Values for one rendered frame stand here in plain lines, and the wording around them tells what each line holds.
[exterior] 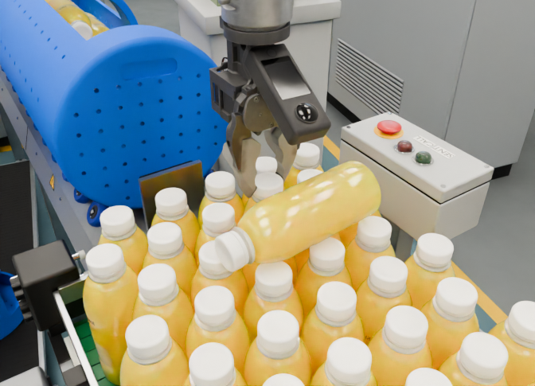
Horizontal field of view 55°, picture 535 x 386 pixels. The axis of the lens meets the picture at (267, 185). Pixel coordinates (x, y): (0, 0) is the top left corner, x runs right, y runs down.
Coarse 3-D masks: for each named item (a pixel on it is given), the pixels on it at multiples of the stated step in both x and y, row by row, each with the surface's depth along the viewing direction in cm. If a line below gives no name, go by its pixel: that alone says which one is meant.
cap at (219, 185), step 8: (208, 176) 69; (216, 176) 69; (224, 176) 69; (232, 176) 69; (208, 184) 67; (216, 184) 67; (224, 184) 67; (232, 184) 68; (208, 192) 68; (216, 192) 67; (224, 192) 67; (232, 192) 68
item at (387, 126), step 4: (384, 120) 77; (388, 120) 77; (392, 120) 77; (380, 124) 76; (384, 124) 76; (388, 124) 76; (392, 124) 76; (396, 124) 76; (380, 128) 76; (384, 128) 75; (388, 128) 75; (392, 128) 75; (396, 128) 75; (400, 128) 76; (384, 132) 76; (388, 132) 75; (392, 132) 75; (396, 132) 75
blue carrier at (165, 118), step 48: (0, 0) 102; (96, 0) 131; (0, 48) 98; (48, 48) 78; (96, 48) 71; (144, 48) 72; (192, 48) 76; (48, 96) 73; (96, 96) 71; (144, 96) 75; (192, 96) 80; (48, 144) 76; (96, 144) 75; (144, 144) 79; (192, 144) 84; (96, 192) 78
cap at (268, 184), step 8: (256, 176) 65; (264, 176) 65; (272, 176) 65; (256, 184) 64; (264, 184) 64; (272, 184) 64; (280, 184) 64; (256, 192) 64; (264, 192) 63; (272, 192) 63
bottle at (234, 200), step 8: (208, 200) 69; (216, 200) 68; (224, 200) 68; (232, 200) 69; (240, 200) 70; (200, 208) 70; (240, 208) 70; (200, 216) 70; (240, 216) 70; (200, 224) 70
